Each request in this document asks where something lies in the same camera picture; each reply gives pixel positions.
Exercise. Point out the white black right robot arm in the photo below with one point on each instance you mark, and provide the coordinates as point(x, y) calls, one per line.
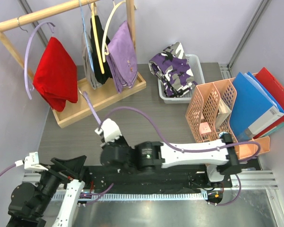
point(154, 162)

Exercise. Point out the red folder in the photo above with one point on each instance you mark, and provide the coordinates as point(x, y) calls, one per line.
point(276, 89)

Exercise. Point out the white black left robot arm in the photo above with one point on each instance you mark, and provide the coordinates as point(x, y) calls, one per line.
point(30, 201)

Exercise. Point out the yellow hanger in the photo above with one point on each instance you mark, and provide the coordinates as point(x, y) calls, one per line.
point(97, 34)

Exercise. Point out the light blue hanger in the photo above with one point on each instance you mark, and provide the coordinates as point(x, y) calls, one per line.
point(85, 36)

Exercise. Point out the red trousers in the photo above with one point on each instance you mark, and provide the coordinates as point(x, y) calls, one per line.
point(56, 76)

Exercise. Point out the grey trousers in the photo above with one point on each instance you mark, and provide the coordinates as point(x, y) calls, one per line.
point(90, 75)

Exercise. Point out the purple camouflage trousers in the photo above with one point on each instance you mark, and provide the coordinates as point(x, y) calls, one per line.
point(170, 66)

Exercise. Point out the lilac plastic hanger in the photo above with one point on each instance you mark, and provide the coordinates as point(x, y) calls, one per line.
point(86, 97)

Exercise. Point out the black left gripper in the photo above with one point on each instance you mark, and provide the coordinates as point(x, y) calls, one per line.
point(67, 169)

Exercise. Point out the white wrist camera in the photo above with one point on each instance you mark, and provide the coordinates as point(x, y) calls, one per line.
point(31, 163)
point(109, 131)

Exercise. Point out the white plastic basket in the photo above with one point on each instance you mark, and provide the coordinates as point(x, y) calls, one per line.
point(196, 68)

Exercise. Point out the pink desk organizer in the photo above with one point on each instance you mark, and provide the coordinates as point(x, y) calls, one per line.
point(204, 107)

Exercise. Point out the white slotted cable duct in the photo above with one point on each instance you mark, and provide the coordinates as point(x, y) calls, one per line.
point(155, 197)

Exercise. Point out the blue folder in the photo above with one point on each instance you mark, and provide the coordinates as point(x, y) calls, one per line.
point(254, 109)

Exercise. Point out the pink power socket cube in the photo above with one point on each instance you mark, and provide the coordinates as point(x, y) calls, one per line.
point(204, 129)

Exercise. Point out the teal folder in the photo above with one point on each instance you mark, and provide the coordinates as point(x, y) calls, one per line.
point(274, 129)

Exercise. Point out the cream white hanger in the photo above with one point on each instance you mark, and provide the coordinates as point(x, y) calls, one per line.
point(104, 48)

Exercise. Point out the aluminium rail frame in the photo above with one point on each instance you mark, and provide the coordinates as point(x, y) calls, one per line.
point(252, 201)

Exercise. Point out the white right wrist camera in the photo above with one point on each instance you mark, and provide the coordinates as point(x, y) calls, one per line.
point(109, 131)

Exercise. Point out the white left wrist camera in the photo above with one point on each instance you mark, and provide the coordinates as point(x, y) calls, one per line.
point(31, 163)

